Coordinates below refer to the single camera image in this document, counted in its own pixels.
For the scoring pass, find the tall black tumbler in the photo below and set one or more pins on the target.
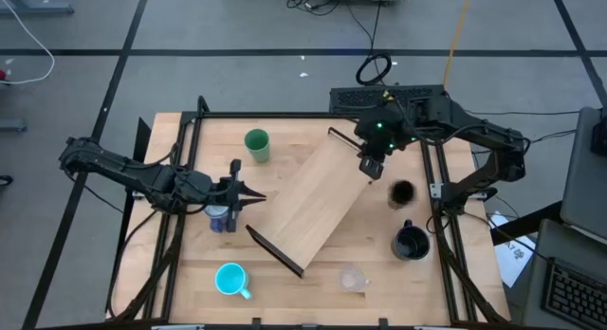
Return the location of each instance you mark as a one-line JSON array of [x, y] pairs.
[[402, 193]]

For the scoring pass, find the green plastic cup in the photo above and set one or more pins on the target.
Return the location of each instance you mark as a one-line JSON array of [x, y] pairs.
[[257, 142]]

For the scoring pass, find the white paper sheet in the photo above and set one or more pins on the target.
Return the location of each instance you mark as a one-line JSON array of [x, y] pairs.
[[514, 259]]

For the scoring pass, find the yellow tag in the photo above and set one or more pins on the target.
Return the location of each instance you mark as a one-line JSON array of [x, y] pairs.
[[389, 96]]

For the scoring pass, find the grey metal table foot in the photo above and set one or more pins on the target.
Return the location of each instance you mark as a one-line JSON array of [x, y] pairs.
[[12, 126], [42, 9]]

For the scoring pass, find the black device on cabinet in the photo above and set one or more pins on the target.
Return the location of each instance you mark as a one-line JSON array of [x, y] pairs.
[[600, 140]]

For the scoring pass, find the black computer case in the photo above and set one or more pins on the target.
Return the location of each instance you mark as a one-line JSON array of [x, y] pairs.
[[355, 100]]

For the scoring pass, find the purple insulated mug with lid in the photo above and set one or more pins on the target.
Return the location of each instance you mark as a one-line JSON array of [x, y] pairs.
[[217, 221]]

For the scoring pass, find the wooden shelf with black legs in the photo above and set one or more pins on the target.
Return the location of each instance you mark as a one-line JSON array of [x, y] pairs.
[[308, 207]]

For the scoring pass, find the black keyboard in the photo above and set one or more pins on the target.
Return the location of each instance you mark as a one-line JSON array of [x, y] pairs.
[[574, 297]]

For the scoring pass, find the black aluminium table frame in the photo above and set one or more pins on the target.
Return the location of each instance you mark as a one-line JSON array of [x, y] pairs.
[[284, 115]]

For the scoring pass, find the cyan plastic mug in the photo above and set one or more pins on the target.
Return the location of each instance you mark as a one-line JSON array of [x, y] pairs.
[[230, 279]]

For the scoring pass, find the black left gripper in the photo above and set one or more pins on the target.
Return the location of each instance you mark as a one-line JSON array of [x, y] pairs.
[[218, 190]]

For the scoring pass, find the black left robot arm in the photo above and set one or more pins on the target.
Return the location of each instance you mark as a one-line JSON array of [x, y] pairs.
[[118, 166]]

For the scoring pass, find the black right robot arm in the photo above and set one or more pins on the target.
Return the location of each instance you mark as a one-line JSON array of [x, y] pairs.
[[474, 128]]

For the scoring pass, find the dark grey desk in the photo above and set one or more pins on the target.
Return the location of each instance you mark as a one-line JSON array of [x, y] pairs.
[[555, 244]]

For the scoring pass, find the dark blue speckled enamel mug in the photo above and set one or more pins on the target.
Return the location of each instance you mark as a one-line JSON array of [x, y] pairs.
[[411, 247]]

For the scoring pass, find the light grey cabinet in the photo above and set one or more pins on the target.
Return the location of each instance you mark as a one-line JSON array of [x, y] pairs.
[[585, 178]]

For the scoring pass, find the small red object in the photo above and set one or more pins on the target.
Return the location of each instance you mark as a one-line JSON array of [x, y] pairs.
[[3, 76]]

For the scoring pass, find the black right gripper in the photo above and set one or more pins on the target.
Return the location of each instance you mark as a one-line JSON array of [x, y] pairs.
[[379, 135]]

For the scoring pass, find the small black floor object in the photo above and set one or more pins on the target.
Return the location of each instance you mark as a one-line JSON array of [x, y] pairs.
[[5, 180]]

